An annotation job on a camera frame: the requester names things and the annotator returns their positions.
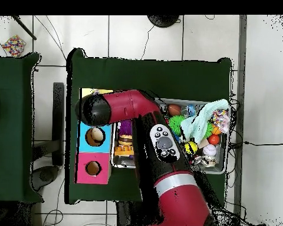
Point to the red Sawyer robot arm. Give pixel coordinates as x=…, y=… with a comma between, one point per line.
x=129, y=106

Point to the wooden box with three holes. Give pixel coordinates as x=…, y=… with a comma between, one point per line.
x=103, y=176

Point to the silver mesh bin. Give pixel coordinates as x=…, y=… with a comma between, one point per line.
x=214, y=170

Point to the purple spiky toy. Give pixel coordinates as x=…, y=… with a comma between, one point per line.
x=125, y=127

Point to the toy burger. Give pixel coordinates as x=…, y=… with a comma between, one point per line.
x=126, y=140

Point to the green spiky ball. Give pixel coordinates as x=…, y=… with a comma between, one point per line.
x=174, y=123

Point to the small brown football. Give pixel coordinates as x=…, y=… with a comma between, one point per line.
x=174, y=110

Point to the mint green cloth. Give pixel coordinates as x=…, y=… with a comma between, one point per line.
x=195, y=124

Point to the yellow ball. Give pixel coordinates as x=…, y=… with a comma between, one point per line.
x=191, y=147

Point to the white baseball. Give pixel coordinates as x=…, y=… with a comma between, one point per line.
x=209, y=150

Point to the orange ball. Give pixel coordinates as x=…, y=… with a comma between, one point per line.
x=214, y=139

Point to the colourful patterned cloth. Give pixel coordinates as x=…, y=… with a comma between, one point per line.
x=14, y=46
x=220, y=120

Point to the black round object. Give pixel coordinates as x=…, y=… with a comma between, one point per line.
x=164, y=20

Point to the grey rounded object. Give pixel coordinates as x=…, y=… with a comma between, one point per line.
x=44, y=176

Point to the black rod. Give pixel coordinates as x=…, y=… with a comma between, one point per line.
x=23, y=27

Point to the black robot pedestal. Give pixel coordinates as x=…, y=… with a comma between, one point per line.
x=127, y=216

